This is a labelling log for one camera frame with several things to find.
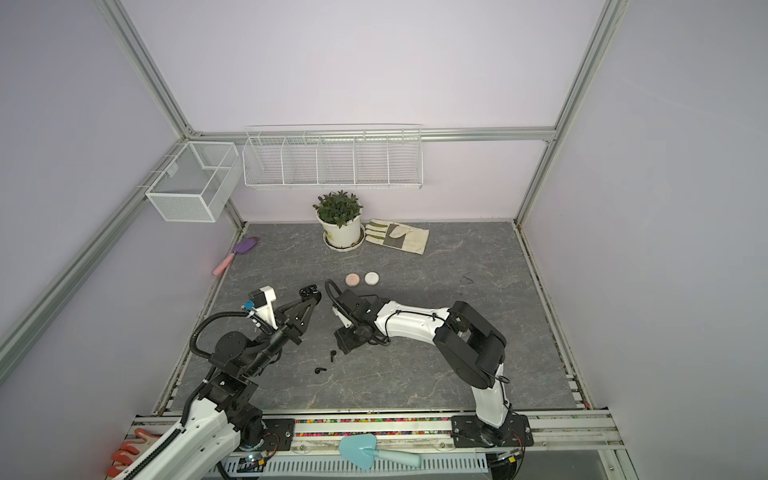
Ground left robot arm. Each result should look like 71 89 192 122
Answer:
117 284 322 479

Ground teal garden trowel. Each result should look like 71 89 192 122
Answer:
338 434 422 470

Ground white mesh box basket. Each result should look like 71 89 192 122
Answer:
146 141 243 223

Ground white earbud charging case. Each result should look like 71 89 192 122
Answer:
364 271 380 286

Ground red white work glove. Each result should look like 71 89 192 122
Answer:
106 428 161 479

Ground white slotted cable duct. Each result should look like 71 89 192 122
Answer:
197 452 490 479

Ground black earbud charging case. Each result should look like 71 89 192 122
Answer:
299 284 322 302

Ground long white wire basket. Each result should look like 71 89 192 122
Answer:
241 123 424 189

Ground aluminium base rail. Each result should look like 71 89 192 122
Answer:
122 409 626 457

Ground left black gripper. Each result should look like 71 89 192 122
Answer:
243 295 315 378

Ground pink earbud charging case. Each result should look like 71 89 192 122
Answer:
345 273 361 287

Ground potted green plant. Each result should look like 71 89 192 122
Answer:
313 190 363 249

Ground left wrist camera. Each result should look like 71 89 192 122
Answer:
242 286 277 332

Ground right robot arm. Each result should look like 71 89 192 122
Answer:
325 279 533 448

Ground purple pink brush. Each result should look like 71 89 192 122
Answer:
212 237 260 277

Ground beige gardening glove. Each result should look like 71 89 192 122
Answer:
365 219 429 255

